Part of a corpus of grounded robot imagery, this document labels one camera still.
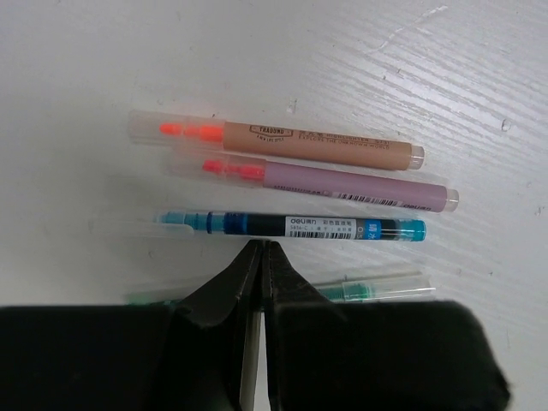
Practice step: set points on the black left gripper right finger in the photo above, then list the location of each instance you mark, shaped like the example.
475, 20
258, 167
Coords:
301, 330

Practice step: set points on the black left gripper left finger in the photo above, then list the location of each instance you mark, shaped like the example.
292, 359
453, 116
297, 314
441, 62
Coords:
211, 352

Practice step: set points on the green gel pen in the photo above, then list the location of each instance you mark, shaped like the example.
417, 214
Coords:
405, 286

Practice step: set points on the blue green pen pack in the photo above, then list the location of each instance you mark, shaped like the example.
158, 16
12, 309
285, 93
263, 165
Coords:
295, 226

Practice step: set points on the pink highlighter pen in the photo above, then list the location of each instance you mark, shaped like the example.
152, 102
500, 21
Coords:
260, 173

